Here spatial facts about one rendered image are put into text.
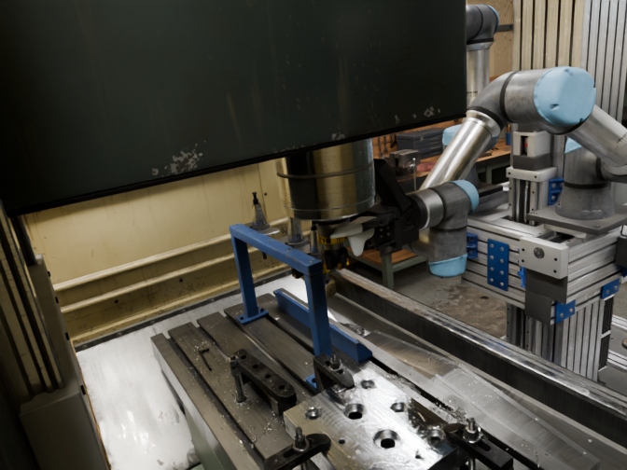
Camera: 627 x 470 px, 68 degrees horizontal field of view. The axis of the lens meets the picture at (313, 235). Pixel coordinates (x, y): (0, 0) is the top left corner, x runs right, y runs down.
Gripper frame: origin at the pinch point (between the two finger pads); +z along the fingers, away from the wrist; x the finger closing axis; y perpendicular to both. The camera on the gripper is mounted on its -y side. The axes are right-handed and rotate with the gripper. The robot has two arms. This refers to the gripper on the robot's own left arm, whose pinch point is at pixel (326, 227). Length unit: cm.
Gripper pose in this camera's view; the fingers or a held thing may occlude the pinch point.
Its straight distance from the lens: 78.9
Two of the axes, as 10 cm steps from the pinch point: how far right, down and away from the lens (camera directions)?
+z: -8.3, 2.5, -4.9
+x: -5.4, -2.1, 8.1
